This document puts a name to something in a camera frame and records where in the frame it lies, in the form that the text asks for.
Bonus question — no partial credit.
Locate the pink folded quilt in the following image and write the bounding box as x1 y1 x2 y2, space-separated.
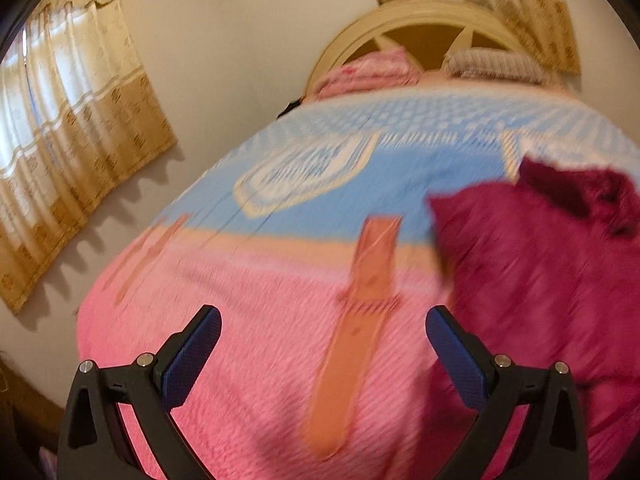
312 46 423 101

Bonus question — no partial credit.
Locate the magenta puffer jacket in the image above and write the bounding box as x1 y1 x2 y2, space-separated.
427 155 640 480

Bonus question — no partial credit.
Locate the striped pillow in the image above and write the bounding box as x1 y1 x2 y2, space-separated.
444 47 551 86

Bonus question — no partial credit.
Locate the small dark object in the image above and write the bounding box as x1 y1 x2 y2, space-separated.
277 95 306 121

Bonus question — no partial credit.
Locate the pink and blue printed blanket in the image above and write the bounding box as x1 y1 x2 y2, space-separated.
75 80 640 480

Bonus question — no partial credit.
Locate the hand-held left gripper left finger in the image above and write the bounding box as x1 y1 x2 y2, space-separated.
57 304 223 480

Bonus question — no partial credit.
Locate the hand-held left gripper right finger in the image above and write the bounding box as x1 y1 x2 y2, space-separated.
425 305 591 480

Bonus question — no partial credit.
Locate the cream wooden headboard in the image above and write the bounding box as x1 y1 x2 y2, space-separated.
306 0 526 96

